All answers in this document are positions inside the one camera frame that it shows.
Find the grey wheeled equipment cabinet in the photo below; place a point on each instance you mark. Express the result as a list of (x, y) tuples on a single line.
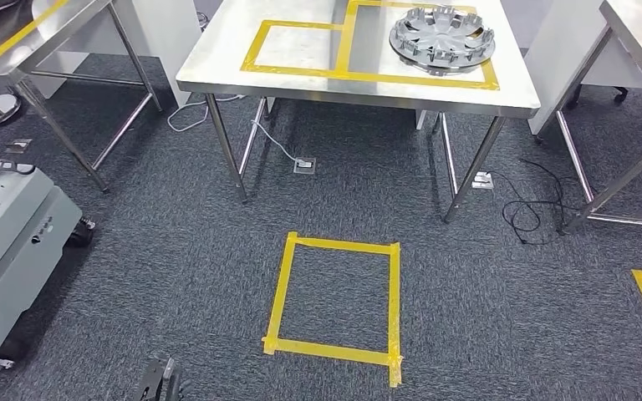
[(11, 254)]

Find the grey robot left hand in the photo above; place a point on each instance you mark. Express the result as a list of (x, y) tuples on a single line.
[(174, 387)]

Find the stainless steel workbench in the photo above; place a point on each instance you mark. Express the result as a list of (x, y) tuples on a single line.
[(299, 83)]

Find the stainless steel table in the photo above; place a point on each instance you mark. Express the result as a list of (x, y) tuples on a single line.
[(77, 22), (631, 44)]

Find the small grey floor box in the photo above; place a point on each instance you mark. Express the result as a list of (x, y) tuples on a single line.
[(18, 145), (483, 180), (304, 165)]

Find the silver plastic wheel hubcap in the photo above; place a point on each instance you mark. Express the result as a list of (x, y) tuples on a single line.
[(443, 39)]

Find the yellow tape on steel table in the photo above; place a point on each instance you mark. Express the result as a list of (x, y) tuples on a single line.
[(16, 36)]

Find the black chair castors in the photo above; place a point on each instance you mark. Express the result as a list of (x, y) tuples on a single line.
[(620, 94)]

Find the yellow tape on workbench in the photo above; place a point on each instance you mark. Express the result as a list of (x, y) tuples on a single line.
[(343, 69)]

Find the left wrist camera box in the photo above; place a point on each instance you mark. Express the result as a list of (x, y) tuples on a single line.
[(152, 382)]

